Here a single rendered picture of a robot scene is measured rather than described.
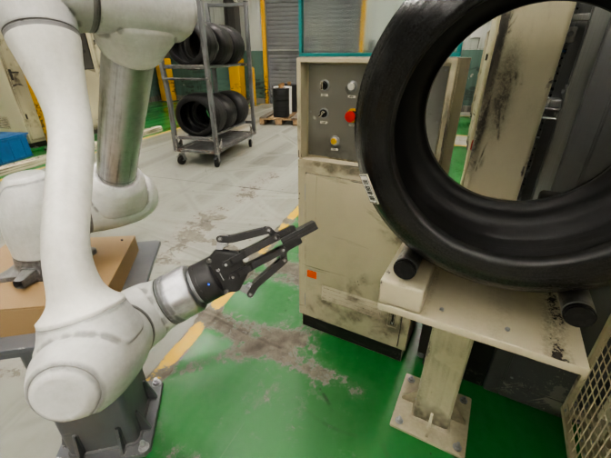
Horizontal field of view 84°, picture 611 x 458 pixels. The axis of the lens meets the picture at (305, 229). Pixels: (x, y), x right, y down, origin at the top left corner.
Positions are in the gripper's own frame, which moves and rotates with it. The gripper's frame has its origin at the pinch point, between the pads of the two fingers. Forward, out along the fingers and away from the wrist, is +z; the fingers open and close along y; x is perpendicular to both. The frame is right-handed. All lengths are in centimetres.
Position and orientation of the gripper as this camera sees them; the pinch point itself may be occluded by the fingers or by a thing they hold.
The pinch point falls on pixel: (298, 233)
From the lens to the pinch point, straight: 62.5
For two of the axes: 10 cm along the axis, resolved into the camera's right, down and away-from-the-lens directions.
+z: 8.8, -4.6, 0.9
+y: 4.4, 8.8, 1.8
